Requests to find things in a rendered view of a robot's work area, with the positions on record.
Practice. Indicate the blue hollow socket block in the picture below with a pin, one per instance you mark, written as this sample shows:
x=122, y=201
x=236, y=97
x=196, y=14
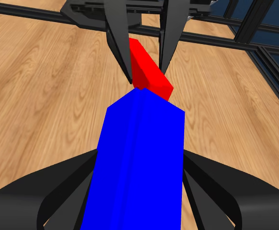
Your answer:
x=139, y=155

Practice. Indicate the thin red peg bar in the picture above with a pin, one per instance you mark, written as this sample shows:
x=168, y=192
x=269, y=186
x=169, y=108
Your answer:
x=151, y=74

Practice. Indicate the black table frame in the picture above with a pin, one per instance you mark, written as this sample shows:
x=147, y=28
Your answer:
x=34, y=14

